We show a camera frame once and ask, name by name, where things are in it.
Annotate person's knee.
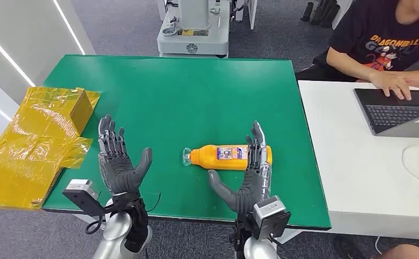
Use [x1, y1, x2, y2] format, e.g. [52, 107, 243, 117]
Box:
[377, 244, 419, 259]

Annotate person's right hand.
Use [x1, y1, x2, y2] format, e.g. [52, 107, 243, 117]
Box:
[370, 71, 413, 101]

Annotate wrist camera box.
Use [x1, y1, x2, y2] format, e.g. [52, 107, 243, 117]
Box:
[61, 179, 105, 217]
[252, 195, 291, 241]

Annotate white cabinet panel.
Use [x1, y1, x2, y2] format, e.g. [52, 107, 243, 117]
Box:
[230, 0, 258, 30]

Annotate person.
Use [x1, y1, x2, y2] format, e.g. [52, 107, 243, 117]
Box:
[294, 0, 419, 101]

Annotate black shoe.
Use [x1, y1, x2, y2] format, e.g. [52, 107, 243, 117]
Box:
[333, 235, 367, 259]

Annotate black cylindrical parts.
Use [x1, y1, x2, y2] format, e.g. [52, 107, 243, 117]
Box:
[300, 0, 341, 29]

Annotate white table leg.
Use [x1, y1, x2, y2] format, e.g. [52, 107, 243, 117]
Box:
[72, 214, 106, 229]
[277, 228, 303, 244]

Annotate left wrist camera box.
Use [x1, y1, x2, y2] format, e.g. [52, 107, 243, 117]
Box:
[61, 179, 105, 217]

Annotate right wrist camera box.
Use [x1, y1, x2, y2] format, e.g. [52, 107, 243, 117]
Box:
[252, 195, 291, 241]

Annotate yellow taped cardboard box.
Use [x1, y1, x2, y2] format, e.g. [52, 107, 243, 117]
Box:
[0, 86, 102, 211]

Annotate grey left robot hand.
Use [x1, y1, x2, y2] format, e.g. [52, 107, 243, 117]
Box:
[98, 115, 153, 196]

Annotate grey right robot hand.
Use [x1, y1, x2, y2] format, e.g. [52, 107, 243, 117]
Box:
[208, 120, 272, 221]

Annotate dark grey laptop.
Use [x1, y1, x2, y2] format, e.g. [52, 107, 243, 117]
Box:
[353, 87, 419, 139]

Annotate orange juice bottle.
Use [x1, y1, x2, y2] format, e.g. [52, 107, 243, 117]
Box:
[182, 144, 273, 171]

